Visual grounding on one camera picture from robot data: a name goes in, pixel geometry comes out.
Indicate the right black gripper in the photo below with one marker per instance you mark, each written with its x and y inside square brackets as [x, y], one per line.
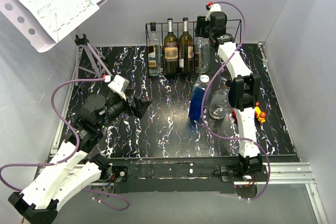
[202, 24]

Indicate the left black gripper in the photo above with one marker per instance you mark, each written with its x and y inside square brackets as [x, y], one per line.
[140, 106]

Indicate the tall clear bottle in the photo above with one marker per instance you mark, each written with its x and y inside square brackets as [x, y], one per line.
[201, 55]

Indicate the blue square glass bottle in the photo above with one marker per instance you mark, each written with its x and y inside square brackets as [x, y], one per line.
[198, 92]

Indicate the clear round bottle cork stopper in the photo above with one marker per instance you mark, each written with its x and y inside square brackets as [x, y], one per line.
[220, 107]

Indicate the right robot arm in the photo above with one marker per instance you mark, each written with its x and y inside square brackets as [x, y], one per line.
[244, 90]

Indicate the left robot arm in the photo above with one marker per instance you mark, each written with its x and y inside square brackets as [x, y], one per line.
[70, 170]

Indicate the dark green wine bottle right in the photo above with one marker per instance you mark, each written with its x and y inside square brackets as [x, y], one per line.
[186, 50]

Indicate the dark green wine bottle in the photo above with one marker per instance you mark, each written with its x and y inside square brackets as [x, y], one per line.
[170, 50]
[186, 50]

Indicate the dark green wine bottle left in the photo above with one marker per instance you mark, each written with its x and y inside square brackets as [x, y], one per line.
[170, 50]

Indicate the clear square bottle orange label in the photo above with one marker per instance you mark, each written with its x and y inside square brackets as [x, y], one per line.
[154, 52]

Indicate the lilac music stand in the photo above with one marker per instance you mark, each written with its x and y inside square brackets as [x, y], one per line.
[29, 26]

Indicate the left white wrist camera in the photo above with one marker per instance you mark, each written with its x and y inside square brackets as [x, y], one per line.
[117, 84]

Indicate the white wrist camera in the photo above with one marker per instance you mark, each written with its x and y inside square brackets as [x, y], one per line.
[211, 7]
[117, 84]

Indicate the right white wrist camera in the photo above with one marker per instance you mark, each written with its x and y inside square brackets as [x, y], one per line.
[211, 7]

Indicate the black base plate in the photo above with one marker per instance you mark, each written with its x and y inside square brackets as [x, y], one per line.
[186, 174]

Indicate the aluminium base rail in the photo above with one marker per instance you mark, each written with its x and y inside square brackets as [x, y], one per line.
[284, 192]

